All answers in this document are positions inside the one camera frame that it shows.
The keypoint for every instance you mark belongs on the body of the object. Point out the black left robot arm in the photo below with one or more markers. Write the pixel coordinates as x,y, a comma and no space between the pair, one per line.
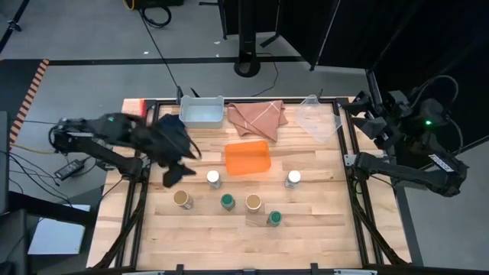
99,151

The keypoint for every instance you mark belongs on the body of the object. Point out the pink striped cloth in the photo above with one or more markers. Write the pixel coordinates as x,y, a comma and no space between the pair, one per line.
256,118

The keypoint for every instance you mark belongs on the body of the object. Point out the white flat panel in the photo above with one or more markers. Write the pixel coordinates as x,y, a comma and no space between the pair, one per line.
57,237

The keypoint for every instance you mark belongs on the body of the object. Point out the orange black hazard tape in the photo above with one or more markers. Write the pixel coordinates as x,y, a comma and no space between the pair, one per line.
32,91

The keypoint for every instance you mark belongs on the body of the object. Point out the green lid spice jar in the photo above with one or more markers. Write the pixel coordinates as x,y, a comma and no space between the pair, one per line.
274,218
227,201

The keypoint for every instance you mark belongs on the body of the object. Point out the black column stand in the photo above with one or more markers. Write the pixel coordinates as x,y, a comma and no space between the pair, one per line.
247,38

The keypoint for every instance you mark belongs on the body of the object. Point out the grey plastic bin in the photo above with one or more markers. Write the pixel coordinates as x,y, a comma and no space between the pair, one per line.
201,114

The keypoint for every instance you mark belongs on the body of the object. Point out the black metal table frame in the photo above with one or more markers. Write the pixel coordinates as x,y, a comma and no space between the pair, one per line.
150,104

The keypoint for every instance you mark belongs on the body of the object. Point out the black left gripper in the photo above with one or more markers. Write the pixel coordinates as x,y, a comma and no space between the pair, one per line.
160,144

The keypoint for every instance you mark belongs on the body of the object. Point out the black equipment box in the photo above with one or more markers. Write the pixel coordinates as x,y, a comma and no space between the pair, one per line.
158,3

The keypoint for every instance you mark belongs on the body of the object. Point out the white lid spice jar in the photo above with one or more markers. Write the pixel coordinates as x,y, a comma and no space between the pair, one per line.
213,178
293,177

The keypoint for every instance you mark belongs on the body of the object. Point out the orange translucent plastic bin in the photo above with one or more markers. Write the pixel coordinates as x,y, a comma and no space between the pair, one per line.
247,158

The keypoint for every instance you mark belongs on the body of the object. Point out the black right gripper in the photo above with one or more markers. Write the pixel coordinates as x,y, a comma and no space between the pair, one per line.
395,118

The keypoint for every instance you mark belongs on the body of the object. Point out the clear plastic container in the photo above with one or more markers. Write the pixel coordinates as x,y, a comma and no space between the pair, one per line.
317,120

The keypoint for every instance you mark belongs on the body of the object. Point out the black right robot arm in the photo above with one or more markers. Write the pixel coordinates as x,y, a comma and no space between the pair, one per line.
401,172

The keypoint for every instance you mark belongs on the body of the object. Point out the black power adapter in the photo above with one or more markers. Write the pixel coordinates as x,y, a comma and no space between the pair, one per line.
68,169

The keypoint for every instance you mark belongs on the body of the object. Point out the tan lid spice jar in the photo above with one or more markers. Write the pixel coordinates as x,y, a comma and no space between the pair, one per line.
182,198
253,201

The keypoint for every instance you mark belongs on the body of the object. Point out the black tripod leg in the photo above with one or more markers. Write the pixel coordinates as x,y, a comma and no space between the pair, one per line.
14,26

